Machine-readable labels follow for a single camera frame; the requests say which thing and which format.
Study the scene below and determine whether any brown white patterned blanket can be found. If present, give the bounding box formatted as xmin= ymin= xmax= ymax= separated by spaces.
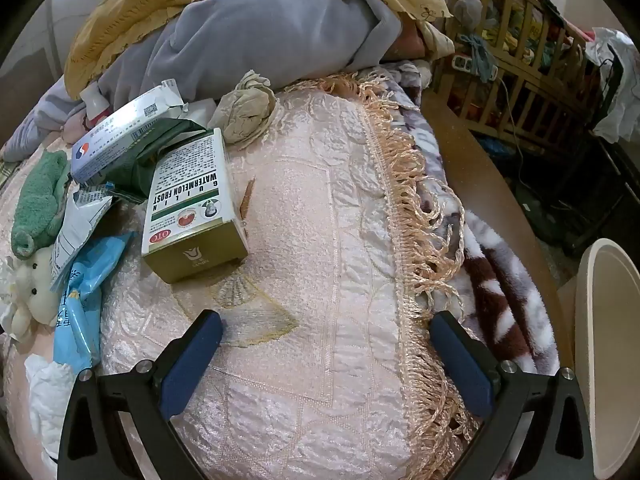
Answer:
xmin=380 ymin=60 xmax=558 ymax=376

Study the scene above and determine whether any white torn plastic packet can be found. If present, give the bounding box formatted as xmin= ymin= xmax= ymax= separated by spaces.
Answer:
xmin=50 ymin=182 xmax=116 ymax=291

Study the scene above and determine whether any blue hanging cloth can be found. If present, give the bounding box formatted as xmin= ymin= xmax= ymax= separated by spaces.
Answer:
xmin=460 ymin=35 xmax=498 ymax=81

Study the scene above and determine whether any white plush toy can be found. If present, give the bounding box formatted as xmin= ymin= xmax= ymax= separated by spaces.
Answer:
xmin=0 ymin=247 xmax=63 ymax=343

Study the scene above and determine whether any beige paper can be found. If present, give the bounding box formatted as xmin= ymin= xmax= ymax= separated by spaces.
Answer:
xmin=207 ymin=70 xmax=278 ymax=148

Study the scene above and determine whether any dark green packet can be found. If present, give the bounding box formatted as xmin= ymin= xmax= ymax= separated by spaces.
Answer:
xmin=105 ymin=117 xmax=208 ymax=203

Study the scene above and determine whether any white and blue medicine box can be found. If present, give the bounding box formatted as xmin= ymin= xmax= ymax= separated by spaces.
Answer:
xmin=70 ymin=79 xmax=188 ymax=186

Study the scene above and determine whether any white bottle with red label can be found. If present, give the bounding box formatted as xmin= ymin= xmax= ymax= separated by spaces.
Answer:
xmin=80 ymin=82 xmax=112 ymax=128

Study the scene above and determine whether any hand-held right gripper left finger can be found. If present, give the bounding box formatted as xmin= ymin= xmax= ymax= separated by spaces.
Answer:
xmin=57 ymin=309 xmax=224 ymax=480

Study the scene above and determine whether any white plastic bag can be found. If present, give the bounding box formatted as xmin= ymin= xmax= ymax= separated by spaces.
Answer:
xmin=585 ymin=27 xmax=640 ymax=143

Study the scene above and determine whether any pink soft item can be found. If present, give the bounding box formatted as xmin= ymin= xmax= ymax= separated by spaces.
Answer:
xmin=65 ymin=110 xmax=101 ymax=146

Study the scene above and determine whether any wooden bed frame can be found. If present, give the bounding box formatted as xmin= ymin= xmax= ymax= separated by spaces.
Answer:
xmin=420 ymin=92 xmax=561 ymax=321

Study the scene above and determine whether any lavender fleece blanket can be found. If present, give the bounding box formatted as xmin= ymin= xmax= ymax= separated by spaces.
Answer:
xmin=0 ymin=0 xmax=401 ymax=161

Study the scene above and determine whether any green plush toy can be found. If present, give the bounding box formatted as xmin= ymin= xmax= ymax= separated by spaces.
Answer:
xmin=11 ymin=150 xmax=71 ymax=260

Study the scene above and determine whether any white waste bin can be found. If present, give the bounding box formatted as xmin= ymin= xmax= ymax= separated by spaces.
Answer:
xmin=572 ymin=238 xmax=640 ymax=480

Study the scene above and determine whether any black chair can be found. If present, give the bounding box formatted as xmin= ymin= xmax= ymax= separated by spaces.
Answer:
xmin=515 ymin=42 xmax=640 ymax=261

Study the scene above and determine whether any green and white medicine box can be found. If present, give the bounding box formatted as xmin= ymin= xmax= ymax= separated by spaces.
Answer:
xmin=141 ymin=127 xmax=250 ymax=284

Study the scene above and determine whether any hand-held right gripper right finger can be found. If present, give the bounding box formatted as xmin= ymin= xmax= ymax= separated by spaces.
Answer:
xmin=430 ymin=311 xmax=596 ymax=480

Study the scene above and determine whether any wooden crib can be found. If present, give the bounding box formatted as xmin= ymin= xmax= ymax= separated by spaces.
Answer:
xmin=430 ymin=0 xmax=616 ymax=151

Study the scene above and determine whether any blue snack packet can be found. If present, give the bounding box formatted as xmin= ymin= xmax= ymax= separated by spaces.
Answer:
xmin=52 ymin=232 xmax=137 ymax=375

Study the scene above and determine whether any small wooden stick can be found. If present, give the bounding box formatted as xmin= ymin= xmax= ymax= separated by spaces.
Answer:
xmin=239 ymin=177 xmax=257 ymax=221

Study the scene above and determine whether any colourful clothes pile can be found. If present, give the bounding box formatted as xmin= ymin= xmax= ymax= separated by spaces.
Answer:
xmin=480 ymin=0 xmax=586 ymax=61

